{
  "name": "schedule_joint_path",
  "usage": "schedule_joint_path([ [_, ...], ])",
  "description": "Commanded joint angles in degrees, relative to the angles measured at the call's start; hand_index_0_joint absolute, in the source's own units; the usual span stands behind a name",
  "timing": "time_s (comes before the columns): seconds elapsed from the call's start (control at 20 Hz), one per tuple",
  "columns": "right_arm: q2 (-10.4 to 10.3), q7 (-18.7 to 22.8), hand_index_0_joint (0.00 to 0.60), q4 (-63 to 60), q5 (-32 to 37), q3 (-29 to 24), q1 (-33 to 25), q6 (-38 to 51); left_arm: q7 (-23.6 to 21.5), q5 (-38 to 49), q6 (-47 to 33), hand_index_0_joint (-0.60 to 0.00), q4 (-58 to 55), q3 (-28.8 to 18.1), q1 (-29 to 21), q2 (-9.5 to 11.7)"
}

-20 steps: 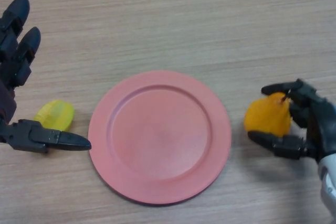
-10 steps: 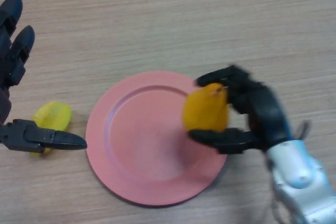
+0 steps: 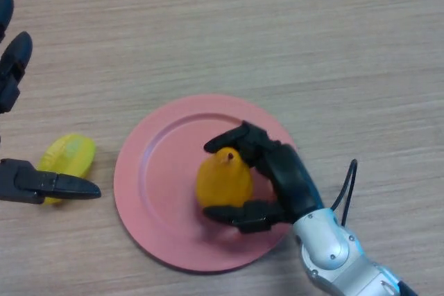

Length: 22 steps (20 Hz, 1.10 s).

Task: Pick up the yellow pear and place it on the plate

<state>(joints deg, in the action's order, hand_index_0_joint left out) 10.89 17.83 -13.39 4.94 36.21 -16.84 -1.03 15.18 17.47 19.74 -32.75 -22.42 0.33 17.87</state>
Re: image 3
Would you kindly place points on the yellow starfruit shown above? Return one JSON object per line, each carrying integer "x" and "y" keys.
{"x": 69, "y": 154}

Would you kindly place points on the pink round plate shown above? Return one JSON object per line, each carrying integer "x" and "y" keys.
{"x": 163, "y": 188}

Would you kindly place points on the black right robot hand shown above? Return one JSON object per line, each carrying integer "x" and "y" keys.
{"x": 288, "y": 178}

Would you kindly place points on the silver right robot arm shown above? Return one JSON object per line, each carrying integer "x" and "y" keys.
{"x": 333, "y": 251}

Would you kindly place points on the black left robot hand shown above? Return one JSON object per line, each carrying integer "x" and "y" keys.
{"x": 21, "y": 183}

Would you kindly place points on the yellow orange pear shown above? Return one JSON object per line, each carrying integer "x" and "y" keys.
{"x": 223, "y": 181}

